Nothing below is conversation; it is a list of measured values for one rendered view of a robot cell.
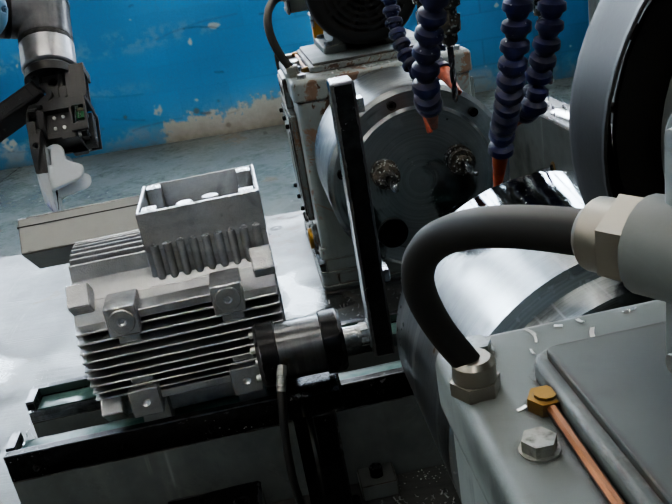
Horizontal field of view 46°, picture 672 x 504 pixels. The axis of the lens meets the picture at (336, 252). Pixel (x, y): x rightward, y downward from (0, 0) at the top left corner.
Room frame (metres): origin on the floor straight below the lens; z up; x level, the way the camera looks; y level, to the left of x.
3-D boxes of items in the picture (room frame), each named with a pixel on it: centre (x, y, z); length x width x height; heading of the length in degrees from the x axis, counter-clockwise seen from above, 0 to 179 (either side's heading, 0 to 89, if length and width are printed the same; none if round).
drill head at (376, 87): (1.15, -0.12, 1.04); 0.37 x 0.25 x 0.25; 4
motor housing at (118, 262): (0.78, 0.17, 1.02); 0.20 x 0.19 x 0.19; 95
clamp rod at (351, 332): (0.65, 0.02, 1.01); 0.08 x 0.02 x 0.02; 94
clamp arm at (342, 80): (0.66, -0.03, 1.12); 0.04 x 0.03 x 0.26; 94
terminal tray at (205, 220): (0.78, 0.13, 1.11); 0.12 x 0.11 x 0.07; 95
